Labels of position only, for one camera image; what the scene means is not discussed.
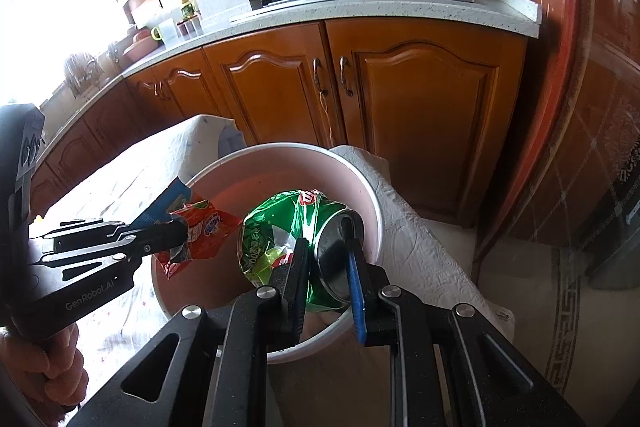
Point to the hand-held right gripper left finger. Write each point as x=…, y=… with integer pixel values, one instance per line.
x=300, y=277

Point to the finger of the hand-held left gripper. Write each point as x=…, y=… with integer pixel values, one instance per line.
x=115, y=257
x=150, y=233

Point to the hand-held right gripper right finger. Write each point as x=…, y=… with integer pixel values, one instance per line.
x=357, y=297

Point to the blue snack packet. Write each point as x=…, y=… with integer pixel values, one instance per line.
x=170, y=202

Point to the crushed green soda can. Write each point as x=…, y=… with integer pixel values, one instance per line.
x=270, y=227

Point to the red snack wrapper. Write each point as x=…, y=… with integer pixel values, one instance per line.
x=210, y=227

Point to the pink plastic bucket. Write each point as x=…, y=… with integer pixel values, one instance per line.
x=280, y=167

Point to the person's left hand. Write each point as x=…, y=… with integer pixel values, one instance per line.
x=55, y=367

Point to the small yellow item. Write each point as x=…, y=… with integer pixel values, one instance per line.
x=36, y=222

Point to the white quilted cloth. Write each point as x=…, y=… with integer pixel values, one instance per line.
x=440, y=257

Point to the utensil rack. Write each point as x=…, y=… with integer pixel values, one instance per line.
x=82, y=74

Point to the red bowl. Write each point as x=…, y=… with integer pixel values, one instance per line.
x=137, y=47

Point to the wooden lower kitchen cabinets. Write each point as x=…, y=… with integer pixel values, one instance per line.
x=425, y=107

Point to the small seasoning jars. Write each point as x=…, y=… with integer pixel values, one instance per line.
x=190, y=26

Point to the red wooden panel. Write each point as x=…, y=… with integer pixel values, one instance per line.
x=575, y=82

